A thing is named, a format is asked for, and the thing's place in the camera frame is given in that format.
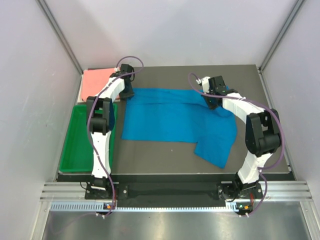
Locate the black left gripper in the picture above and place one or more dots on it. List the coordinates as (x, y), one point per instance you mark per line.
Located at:
(129, 94)

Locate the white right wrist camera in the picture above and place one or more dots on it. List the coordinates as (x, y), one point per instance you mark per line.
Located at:
(204, 83)

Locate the folded pink t shirt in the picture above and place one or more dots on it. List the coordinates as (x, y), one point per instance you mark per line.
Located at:
(93, 81)

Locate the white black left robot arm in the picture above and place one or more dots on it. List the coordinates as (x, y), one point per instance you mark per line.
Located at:
(101, 120)

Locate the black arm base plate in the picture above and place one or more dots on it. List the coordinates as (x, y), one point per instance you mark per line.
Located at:
(179, 194)

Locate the aluminium frame rail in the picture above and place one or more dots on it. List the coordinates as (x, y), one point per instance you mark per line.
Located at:
(277, 191)

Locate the blue t shirt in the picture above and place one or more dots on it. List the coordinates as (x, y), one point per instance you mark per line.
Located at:
(180, 115)

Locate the green plastic tray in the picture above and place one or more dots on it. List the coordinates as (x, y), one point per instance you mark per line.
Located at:
(77, 154)

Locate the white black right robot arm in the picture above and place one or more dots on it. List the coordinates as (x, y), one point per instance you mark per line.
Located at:
(262, 133)

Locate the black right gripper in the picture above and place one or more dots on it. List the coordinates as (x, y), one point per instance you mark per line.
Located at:
(212, 107)

